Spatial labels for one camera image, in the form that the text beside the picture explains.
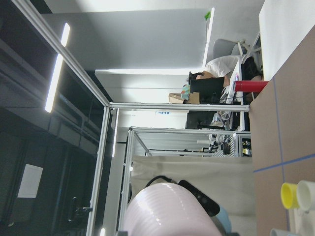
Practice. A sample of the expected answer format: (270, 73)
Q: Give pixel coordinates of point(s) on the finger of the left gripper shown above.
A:
(210, 206)

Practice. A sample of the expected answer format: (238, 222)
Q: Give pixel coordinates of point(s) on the pink plastic cup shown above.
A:
(167, 209)

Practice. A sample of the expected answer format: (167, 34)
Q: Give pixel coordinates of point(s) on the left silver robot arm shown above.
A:
(222, 221)

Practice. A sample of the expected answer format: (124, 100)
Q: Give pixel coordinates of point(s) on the yellow plastic cup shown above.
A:
(289, 195)

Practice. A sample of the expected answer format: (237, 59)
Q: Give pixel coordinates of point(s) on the pale green cup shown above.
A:
(306, 195)

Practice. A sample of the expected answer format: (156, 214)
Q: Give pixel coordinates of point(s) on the cream plastic tray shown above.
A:
(302, 223)

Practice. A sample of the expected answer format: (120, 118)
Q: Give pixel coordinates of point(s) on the black monitor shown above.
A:
(209, 89)

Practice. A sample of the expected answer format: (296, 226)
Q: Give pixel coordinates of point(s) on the red cylinder tube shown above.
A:
(249, 86)

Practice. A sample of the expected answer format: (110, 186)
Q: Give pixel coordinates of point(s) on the person in white shirt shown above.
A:
(221, 67)

